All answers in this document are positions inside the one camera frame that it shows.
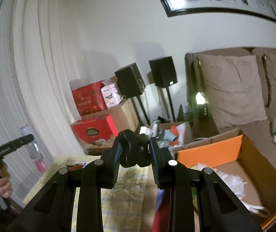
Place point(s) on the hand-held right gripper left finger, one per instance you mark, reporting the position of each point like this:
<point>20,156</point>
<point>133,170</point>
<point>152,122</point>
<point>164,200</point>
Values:
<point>116,164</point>

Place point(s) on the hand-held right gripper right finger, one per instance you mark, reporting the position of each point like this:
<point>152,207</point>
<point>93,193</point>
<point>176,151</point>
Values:
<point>156,164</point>

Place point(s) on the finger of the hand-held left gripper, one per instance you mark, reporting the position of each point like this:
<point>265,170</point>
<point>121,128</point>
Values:
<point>14,145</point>

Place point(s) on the black knob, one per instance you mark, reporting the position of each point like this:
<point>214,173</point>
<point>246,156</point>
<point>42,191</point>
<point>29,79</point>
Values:
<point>133,149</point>

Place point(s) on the red pocket knife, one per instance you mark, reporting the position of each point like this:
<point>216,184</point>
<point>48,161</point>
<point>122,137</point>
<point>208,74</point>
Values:
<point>76,166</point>

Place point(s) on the white duster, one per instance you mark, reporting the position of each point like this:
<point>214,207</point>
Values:
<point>230,181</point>

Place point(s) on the orange cardboard box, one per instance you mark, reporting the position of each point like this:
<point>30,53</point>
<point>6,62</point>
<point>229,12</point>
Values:
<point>256,181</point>

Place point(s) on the light blue tube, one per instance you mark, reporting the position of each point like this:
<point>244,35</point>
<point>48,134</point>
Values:
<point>169,135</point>

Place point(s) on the orange paper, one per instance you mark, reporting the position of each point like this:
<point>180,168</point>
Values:
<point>174,128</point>

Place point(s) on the red box with round label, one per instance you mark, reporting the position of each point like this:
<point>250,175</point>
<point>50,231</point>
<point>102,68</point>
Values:
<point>92,131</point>

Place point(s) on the yellow checked tablecloth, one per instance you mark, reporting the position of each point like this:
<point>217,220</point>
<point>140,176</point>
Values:
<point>123,205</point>

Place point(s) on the open cardboard clutter box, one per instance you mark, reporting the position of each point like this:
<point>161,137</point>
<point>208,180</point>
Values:
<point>186,135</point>

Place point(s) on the brown cardboard box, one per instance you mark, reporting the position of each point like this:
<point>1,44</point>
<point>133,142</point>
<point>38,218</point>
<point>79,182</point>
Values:
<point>126,116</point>

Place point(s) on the black speaker stand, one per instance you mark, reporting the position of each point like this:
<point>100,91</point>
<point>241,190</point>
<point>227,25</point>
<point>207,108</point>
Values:
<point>141,111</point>
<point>170,104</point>

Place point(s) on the white curtain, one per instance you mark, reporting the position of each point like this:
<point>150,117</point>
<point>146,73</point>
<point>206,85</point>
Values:
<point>31,77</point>

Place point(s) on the red box with gold print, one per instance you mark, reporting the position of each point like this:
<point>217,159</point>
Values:
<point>88,100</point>

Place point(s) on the small black lit device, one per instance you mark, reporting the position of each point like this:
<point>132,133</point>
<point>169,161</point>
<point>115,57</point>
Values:
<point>204,111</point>

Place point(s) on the black speaker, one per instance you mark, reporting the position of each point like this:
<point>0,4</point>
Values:
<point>129,81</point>
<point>163,71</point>

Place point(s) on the brown sofa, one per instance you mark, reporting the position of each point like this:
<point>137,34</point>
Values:
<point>254,137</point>

